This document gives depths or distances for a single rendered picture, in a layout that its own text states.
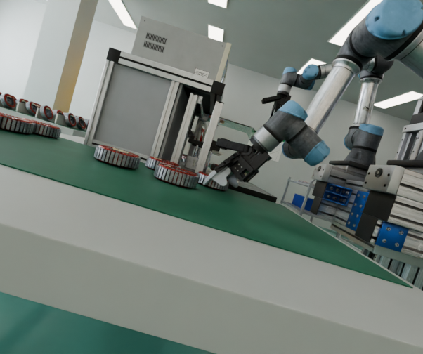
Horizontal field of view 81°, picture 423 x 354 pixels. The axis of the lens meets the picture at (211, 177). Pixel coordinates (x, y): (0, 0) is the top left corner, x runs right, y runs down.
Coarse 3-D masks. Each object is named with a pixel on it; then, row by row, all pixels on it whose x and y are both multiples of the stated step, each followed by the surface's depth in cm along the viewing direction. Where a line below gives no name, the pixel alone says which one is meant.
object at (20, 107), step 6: (0, 102) 189; (18, 102) 188; (12, 108) 201; (18, 108) 189; (24, 108) 194; (30, 114) 202; (36, 114) 188; (60, 114) 192; (48, 120) 203; (54, 120) 210; (60, 120) 194
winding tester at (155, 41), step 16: (144, 32) 103; (160, 32) 103; (176, 32) 103; (192, 32) 103; (144, 48) 103; (160, 48) 103; (176, 48) 104; (192, 48) 104; (208, 48) 104; (224, 48) 104; (176, 64) 104; (192, 64) 104; (208, 64) 104; (224, 64) 104; (224, 80) 146
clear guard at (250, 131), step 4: (208, 120) 153; (220, 120) 139; (224, 120) 135; (228, 120) 132; (220, 124) 155; (224, 124) 150; (228, 124) 145; (232, 124) 141; (236, 124) 137; (240, 124) 133; (232, 128) 154; (236, 128) 149; (240, 128) 144; (244, 128) 140; (248, 128) 136; (252, 128) 133; (244, 132) 156; (248, 132) 149; (252, 132) 138; (248, 136) 156; (252, 136) 144
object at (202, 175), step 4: (200, 172) 79; (204, 172) 85; (200, 176) 78; (204, 176) 77; (200, 180) 78; (200, 184) 78; (208, 184) 77; (212, 184) 76; (216, 184) 76; (228, 184) 80; (216, 188) 77; (220, 188) 77; (224, 188) 78
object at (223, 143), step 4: (220, 140) 80; (224, 140) 79; (228, 140) 78; (216, 144) 80; (220, 144) 79; (224, 144) 79; (228, 144) 78; (232, 144) 78; (236, 144) 77; (240, 144) 77; (244, 144) 76; (224, 148) 80; (228, 148) 78; (232, 148) 78; (236, 148) 77; (240, 148) 76; (244, 148) 76; (248, 148) 76
